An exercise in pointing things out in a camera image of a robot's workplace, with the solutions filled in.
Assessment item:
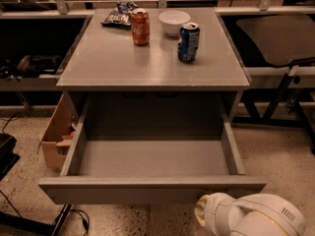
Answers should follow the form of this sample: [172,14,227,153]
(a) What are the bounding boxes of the blue soda can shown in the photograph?
[177,22,200,63]

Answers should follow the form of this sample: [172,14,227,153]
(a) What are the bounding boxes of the cardboard box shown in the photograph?
[40,95,77,168]

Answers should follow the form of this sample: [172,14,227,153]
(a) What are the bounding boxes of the black stand base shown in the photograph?
[0,205,71,236]

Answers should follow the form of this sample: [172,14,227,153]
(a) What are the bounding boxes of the white bowl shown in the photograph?
[158,11,190,36]

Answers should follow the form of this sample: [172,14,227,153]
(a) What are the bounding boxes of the red soda can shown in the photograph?
[131,8,150,46]

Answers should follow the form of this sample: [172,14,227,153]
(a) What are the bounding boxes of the headphones on shelf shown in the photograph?
[0,55,63,79]

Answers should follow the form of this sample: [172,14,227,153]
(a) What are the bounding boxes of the dark chip bag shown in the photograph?
[101,1,138,28]

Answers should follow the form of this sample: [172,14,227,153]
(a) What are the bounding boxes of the grey drawer cabinet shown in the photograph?
[57,8,250,95]

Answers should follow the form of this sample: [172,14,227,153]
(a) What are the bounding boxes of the black case at left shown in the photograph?
[0,133,20,181]

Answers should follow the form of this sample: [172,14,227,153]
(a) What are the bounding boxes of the grey top drawer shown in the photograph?
[39,92,266,205]

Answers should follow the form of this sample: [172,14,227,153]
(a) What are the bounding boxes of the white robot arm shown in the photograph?
[195,193,306,236]

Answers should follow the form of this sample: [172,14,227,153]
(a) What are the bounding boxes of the black floor cable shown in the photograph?
[52,208,91,236]

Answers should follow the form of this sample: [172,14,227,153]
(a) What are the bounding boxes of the black chair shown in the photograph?
[234,14,315,139]

